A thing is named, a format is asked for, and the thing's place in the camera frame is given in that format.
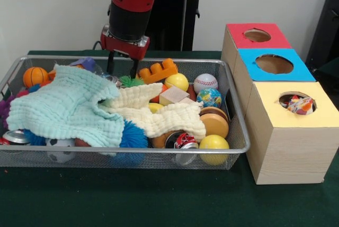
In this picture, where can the green spiky ball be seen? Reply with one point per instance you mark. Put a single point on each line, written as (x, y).
(128, 81)

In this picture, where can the mint waffle cloth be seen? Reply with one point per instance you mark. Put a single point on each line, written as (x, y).
(66, 105)

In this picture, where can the white toy baseball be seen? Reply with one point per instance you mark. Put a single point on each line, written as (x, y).
(205, 82)

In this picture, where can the plain wooden block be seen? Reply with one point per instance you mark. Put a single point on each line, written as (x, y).
(173, 96)

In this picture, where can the brown toy burger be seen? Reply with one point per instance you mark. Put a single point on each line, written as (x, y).
(214, 122)

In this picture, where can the small globe ball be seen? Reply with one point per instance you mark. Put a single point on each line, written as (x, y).
(209, 97)

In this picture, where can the orange rubber toy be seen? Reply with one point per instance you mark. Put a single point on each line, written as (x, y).
(159, 71)

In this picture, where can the small polka dot paper ball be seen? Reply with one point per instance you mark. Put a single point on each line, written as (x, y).
(300, 105)

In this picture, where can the cream waffle cloth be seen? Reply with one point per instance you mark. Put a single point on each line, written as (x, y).
(172, 118)

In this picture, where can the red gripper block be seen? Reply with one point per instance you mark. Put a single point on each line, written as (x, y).
(124, 47)

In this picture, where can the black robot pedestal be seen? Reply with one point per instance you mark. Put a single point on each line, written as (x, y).
(180, 20)

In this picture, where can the orange toy basketball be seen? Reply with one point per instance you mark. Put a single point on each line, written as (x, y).
(35, 77)

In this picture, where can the wooden box three round holes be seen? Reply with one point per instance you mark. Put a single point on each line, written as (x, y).
(291, 153)

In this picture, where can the yellow ball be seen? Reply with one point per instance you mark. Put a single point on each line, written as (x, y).
(214, 149)

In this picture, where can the crushed silver can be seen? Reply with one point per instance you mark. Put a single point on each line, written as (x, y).
(182, 141)

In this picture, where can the black upright panel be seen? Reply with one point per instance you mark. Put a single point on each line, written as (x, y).
(328, 12)

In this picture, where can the dark green table cloth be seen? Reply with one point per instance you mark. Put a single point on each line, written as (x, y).
(132, 198)

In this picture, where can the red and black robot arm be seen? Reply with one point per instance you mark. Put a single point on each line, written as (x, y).
(129, 2)

